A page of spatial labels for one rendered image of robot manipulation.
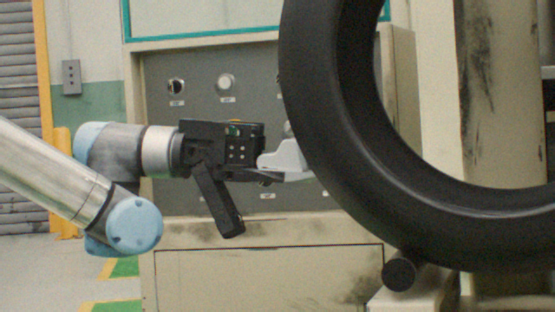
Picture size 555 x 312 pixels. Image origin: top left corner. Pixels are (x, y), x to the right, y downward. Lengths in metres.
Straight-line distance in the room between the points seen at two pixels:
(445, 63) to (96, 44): 6.07
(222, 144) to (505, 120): 0.48
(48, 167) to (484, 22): 0.73
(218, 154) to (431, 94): 3.39
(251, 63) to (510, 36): 0.65
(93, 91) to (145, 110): 8.22
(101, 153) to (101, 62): 8.94
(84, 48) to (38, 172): 9.12
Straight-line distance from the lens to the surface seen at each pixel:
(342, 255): 2.15
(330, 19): 1.39
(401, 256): 1.43
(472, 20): 1.77
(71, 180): 1.44
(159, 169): 1.55
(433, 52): 4.88
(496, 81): 1.76
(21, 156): 1.42
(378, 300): 1.46
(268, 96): 2.21
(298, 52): 1.40
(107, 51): 10.51
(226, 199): 1.55
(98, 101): 10.51
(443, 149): 4.89
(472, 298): 1.75
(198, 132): 1.54
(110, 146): 1.57
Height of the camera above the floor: 1.14
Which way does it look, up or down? 3 degrees down
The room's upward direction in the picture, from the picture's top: 4 degrees counter-clockwise
